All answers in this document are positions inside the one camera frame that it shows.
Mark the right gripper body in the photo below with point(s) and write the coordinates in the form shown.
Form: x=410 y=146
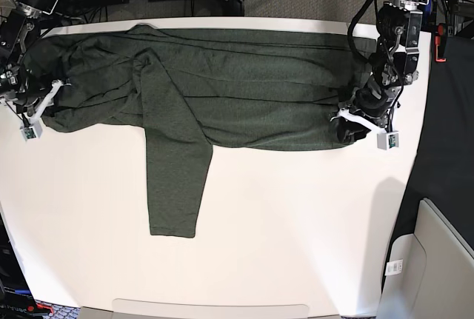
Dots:
x=24 y=90

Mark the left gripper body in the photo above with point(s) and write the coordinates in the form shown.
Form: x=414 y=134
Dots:
x=376 y=104

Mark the green long-sleeve shirt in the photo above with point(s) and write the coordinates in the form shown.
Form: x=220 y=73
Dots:
x=193 y=90

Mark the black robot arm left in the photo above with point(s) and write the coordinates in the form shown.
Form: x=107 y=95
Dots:
x=395 y=60

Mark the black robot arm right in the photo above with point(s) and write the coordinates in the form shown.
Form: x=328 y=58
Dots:
x=19 y=32

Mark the orange black clamp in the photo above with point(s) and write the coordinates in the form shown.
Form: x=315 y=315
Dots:
x=440 y=42

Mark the beige plastic bin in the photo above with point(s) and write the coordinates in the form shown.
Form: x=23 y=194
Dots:
x=430 y=272

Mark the orange black box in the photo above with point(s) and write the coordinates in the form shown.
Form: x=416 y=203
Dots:
x=17 y=300

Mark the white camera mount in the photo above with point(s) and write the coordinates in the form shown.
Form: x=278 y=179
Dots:
x=30 y=125
x=386 y=140

